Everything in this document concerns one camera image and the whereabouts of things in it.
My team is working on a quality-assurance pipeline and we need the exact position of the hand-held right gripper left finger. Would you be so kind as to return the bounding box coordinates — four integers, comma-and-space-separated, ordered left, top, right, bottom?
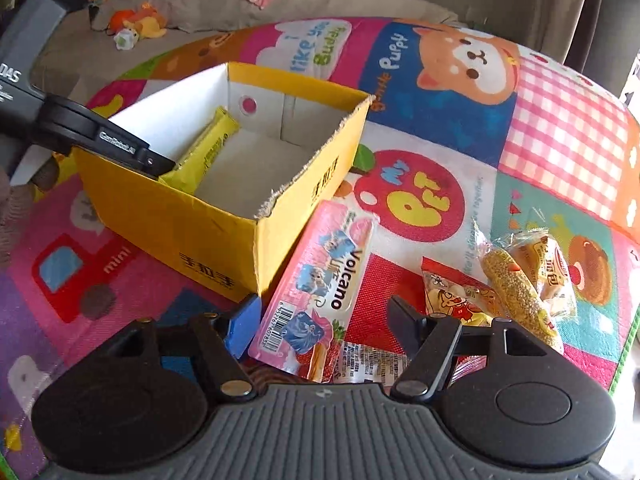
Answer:
100, 294, 262, 403

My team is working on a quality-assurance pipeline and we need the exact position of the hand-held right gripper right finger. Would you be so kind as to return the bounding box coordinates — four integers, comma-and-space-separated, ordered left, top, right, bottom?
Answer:
387, 296, 551, 403

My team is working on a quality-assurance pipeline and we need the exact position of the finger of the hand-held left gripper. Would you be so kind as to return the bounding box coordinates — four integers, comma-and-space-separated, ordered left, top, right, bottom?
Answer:
75, 119, 177, 179

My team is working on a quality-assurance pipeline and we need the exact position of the green white snack packet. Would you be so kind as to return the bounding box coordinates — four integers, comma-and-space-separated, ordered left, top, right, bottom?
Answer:
336, 341, 408, 387

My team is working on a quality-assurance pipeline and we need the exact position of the yellow snack bar packet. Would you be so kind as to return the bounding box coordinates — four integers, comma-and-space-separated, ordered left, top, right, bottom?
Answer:
159, 106, 242, 196

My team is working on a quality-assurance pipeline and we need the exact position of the pink snack packet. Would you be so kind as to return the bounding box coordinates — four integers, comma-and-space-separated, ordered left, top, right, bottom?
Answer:
247, 200, 376, 382

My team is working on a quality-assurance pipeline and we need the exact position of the yellow cardboard box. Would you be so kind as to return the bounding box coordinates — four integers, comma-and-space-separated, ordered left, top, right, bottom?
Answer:
74, 61, 376, 297

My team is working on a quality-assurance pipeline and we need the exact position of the clear sesame bar packet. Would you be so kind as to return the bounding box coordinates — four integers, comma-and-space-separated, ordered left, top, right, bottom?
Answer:
470, 220, 566, 356

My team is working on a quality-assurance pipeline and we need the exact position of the orange white bread packet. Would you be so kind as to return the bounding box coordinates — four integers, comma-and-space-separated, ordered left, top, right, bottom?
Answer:
507, 229, 579, 322

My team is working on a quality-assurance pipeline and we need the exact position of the person's left hand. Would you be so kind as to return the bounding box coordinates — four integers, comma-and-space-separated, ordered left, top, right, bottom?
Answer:
0, 159, 57, 266

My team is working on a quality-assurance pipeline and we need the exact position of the red yellow snack packet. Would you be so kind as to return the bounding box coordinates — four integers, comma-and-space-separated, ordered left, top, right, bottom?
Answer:
421, 256, 508, 328

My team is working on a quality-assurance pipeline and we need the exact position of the small white green toy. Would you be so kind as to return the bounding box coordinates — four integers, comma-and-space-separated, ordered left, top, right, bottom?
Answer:
114, 27, 140, 51

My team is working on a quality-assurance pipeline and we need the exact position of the printed cartoon mat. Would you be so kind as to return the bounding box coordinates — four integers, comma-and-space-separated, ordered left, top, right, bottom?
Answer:
0, 17, 640, 461

